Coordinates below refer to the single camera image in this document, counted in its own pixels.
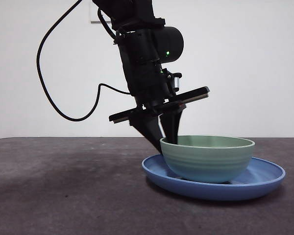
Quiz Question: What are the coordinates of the green ribbed bowl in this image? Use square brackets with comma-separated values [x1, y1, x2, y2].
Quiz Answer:
[159, 135, 256, 184]

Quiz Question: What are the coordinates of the blue plate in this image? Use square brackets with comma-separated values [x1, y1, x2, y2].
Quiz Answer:
[141, 154, 286, 202]

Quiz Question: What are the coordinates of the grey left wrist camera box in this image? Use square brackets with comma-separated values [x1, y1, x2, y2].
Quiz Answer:
[167, 70, 183, 95]

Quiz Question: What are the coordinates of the short black arm cable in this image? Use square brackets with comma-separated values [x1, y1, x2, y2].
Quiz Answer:
[97, 7, 120, 45]

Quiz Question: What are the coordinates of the white wall socket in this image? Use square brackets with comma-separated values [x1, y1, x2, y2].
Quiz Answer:
[90, 0, 113, 24]

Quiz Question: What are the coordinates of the long black looping cable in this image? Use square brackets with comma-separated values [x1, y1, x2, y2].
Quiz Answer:
[36, 0, 131, 122]

